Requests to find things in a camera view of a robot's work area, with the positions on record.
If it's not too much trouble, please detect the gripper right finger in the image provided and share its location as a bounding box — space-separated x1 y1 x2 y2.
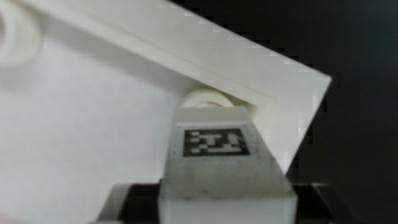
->
312 183 355 224

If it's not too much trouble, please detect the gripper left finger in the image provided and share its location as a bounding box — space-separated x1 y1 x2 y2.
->
90 184 129 224

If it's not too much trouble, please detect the white table leg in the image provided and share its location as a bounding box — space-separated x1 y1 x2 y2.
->
157 89 298 224

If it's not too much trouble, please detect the white square tabletop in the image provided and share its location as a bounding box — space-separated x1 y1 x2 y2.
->
0 0 330 224

